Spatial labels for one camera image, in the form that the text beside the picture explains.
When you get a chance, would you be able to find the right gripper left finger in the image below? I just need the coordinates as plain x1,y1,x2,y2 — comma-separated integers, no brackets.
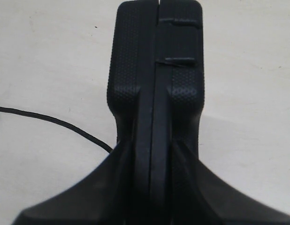
13,140,139,225

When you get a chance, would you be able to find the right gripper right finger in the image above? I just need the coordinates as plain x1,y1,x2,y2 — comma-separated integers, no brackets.
172,142,290,225

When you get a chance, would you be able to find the black rope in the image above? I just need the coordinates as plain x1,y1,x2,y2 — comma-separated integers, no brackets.
0,105,112,154

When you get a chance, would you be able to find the black plastic carry case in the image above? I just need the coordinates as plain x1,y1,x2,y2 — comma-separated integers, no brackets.
107,0,203,225

